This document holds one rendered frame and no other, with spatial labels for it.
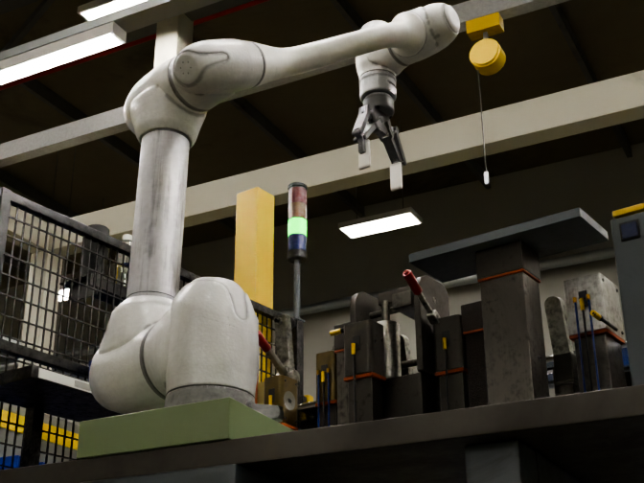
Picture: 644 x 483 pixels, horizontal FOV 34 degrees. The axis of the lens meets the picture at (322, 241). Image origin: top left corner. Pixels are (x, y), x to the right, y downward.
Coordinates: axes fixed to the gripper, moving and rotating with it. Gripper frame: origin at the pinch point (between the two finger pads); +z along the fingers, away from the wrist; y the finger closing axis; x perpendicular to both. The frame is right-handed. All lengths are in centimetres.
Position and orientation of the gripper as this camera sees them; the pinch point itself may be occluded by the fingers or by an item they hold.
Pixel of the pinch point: (380, 174)
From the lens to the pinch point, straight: 243.8
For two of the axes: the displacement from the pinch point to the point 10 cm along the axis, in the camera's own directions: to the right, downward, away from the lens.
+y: 5.9, 3.2, 7.4
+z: 0.1, 9.1, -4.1
